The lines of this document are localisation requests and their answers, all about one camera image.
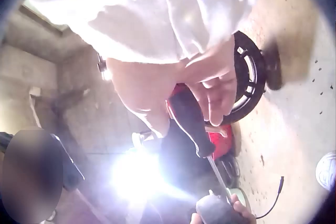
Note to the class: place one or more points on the person's right thumb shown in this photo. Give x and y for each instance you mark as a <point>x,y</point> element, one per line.
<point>141,90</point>

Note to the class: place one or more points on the person's right fingers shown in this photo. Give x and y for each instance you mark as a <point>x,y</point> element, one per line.
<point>215,87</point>

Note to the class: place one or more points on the person's left fingers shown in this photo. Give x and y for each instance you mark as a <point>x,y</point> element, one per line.
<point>240,207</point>

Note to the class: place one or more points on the dark grey rounded part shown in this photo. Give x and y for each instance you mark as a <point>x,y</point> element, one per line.
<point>218,209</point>

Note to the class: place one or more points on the person's right hand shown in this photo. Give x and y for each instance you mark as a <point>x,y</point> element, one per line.
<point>147,24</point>

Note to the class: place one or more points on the green and white tape roll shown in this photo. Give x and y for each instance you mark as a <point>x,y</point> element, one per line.
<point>242,197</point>

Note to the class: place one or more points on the red plastic housing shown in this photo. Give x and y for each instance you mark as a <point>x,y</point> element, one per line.
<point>223,140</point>

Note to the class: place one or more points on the white round object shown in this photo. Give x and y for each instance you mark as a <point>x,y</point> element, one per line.
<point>326,170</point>

